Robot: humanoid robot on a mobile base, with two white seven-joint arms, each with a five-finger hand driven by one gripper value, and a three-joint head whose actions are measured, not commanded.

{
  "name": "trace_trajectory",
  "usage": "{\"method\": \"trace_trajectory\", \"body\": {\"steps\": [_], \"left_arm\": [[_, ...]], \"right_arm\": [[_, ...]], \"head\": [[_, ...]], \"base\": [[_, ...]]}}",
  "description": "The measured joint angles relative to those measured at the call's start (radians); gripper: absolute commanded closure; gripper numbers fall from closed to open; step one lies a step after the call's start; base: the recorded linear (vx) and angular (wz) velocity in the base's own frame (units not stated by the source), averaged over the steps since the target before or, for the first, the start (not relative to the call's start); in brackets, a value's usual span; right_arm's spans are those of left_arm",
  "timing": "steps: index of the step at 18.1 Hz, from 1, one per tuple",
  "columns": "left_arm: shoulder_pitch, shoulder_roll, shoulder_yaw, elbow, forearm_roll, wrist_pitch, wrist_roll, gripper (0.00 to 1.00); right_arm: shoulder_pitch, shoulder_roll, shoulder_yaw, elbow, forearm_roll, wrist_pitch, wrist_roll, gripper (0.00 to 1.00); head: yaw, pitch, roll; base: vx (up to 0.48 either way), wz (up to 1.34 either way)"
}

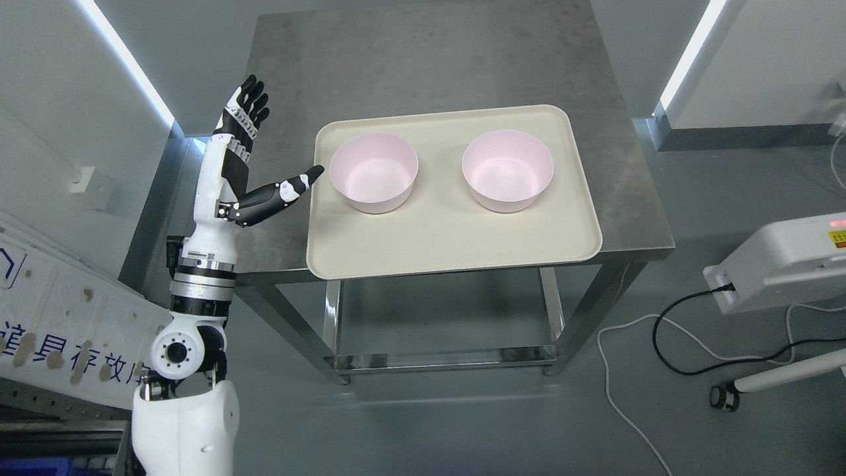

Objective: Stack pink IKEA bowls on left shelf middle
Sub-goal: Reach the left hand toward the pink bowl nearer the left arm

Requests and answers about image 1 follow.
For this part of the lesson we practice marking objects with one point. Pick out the white wall socket box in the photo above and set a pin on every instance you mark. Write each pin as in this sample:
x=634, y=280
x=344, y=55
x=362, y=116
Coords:
x=93, y=188

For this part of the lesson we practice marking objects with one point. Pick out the white machine on stand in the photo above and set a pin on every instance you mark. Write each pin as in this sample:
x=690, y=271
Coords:
x=784, y=263

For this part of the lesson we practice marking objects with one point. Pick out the white stand leg with caster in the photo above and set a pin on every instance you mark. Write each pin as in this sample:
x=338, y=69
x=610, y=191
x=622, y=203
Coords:
x=726, y=397

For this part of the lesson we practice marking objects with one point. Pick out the stainless steel table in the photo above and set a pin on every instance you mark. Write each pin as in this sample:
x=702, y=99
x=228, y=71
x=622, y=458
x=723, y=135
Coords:
x=347, y=64

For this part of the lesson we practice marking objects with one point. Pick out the white sign board blue letters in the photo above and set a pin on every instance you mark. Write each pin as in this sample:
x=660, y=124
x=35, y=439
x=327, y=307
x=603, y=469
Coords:
x=68, y=327

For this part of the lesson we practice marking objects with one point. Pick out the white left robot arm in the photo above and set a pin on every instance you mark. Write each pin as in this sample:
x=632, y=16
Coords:
x=186, y=413

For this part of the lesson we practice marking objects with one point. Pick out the pink bowl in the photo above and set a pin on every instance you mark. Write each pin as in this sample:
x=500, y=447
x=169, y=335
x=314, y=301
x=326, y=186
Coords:
x=375, y=172
x=507, y=170

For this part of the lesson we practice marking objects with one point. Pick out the beige plastic tray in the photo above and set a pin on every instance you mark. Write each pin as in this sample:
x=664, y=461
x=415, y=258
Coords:
x=441, y=228

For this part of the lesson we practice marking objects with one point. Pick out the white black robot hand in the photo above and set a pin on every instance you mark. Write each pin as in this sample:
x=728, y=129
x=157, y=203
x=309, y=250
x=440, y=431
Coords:
x=222, y=201

